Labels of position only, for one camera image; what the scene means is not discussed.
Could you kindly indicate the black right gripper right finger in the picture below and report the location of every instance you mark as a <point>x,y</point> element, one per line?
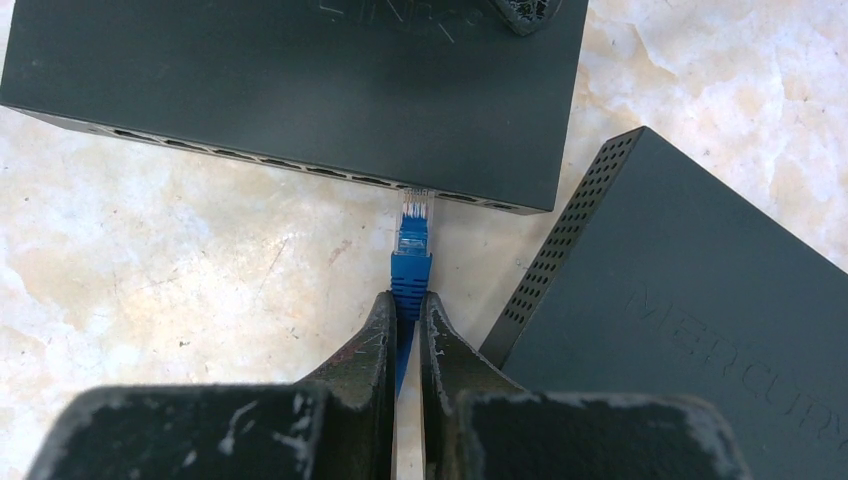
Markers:
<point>480,424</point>

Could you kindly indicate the black network switch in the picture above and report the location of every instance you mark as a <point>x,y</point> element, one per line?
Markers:
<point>440,95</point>

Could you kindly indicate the black mat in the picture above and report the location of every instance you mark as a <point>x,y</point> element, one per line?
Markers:
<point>658,278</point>

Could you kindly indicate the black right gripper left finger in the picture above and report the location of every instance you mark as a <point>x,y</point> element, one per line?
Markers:
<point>337,422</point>

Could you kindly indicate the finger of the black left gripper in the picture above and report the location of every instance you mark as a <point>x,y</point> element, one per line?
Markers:
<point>525,17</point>

